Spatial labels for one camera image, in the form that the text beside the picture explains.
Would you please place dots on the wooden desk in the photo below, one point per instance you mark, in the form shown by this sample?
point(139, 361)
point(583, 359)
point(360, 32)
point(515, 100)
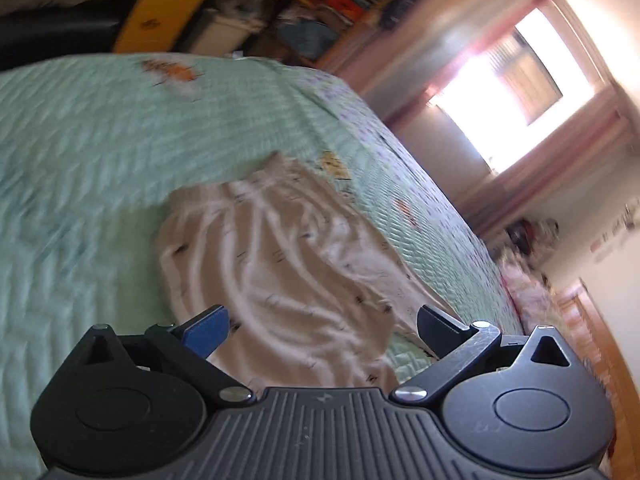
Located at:
point(165, 5)

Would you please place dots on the blue cloth bag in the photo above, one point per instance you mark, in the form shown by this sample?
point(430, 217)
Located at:
point(307, 40)

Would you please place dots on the red wall tassel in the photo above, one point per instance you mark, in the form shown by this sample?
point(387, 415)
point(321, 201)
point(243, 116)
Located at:
point(615, 235)

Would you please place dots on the pink curtain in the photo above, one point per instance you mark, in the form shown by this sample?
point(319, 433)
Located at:
point(440, 45)
point(545, 160)

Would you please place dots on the beige printed pants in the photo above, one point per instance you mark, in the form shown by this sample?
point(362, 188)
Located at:
point(280, 260)

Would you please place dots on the black armchair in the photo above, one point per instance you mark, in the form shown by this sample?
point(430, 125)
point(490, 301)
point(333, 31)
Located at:
point(60, 37)

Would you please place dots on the wooden headboard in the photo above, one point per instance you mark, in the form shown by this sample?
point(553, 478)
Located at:
point(600, 340)

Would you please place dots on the window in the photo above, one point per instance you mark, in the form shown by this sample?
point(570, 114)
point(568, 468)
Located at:
point(500, 90)

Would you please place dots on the dark red bag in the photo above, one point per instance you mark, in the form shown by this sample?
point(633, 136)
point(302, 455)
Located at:
point(521, 237)

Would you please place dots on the green quilted bee bedspread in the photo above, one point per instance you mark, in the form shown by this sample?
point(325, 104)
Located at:
point(90, 160)

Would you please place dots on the wooden bookshelf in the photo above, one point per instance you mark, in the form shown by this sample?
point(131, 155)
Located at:
point(360, 35)

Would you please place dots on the dark hanging bag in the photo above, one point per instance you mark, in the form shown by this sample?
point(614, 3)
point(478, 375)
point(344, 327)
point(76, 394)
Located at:
point(400, 7)

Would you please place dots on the white storage box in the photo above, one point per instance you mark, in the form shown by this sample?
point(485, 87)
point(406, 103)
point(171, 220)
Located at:
point(220, 32)

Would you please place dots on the floral pillow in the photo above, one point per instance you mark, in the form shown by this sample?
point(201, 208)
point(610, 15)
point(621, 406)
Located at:
point(530, 290)

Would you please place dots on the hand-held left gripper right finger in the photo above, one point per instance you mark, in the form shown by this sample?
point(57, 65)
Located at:
point(440, 330)

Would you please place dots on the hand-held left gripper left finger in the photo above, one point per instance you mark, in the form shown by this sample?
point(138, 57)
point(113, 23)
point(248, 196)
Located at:
point(205, 332)

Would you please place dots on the red box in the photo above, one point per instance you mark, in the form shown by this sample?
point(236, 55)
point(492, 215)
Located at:
point(345, 5)

